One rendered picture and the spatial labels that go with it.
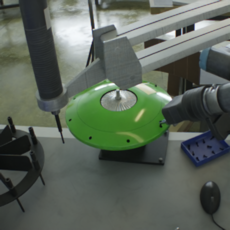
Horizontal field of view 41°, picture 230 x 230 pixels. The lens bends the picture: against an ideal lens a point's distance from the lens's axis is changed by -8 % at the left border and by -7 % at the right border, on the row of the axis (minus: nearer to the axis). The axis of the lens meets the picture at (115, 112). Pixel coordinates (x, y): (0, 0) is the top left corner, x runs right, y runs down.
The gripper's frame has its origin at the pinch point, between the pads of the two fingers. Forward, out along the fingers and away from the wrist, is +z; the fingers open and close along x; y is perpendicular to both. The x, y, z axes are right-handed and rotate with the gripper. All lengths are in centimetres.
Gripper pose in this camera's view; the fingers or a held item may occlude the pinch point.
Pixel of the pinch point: (160, 122)
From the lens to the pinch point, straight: 86.1
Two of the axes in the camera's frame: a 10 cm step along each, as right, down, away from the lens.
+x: -6.6, 5.1, -5.5
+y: -5.0, -8.5, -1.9
